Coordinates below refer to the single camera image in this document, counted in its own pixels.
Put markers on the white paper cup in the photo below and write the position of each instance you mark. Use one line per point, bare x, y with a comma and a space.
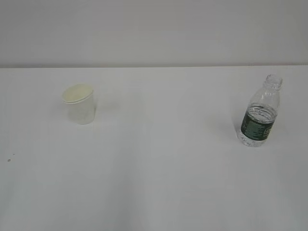
80, 104

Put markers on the clear water bottle green label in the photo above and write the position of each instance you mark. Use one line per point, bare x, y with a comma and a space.
261, 113

